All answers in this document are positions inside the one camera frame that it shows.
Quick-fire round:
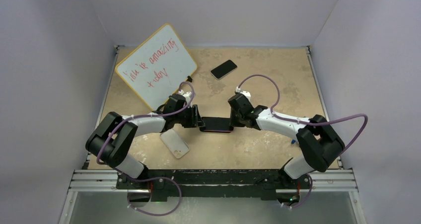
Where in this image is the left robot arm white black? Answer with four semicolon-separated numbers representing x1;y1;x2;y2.
85;94;205;189

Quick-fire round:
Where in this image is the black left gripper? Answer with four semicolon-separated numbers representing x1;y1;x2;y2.
174;105;205;129

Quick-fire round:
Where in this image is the purple cable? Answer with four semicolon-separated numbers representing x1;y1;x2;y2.
236;74;369;209
96;81;196;217

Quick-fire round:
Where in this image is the black phone case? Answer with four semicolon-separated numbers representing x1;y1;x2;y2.
199;117;234;131

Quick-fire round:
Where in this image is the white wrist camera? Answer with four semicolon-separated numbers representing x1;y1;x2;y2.
235;86;251;101
178;90;194;103

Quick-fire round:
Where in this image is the black phone far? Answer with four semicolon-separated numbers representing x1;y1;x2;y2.
210;60;238;80

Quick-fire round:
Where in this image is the white phone case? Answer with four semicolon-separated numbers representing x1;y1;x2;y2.
159;129;190;159

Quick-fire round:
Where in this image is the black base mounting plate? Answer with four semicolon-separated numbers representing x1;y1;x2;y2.
116;169;310;203

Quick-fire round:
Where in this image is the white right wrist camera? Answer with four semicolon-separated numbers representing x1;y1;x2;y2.
235;86;251;101

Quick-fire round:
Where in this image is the purple phone black screen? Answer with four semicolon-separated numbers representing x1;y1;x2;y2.
201;129;233;133

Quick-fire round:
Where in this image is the aluminium frame rail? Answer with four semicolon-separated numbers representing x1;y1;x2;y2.
69;169;358;193

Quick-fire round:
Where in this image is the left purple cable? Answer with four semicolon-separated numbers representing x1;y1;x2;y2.
96;81;196;217

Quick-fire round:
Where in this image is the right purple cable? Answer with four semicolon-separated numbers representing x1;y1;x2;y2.
236;74;369;209

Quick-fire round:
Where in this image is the white board yellow frame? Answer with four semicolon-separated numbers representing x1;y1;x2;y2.
115;23;198;110

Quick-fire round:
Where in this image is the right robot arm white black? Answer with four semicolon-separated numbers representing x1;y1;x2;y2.
228;93;345;188

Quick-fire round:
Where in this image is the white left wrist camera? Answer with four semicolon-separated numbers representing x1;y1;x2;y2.
178;90;194;103

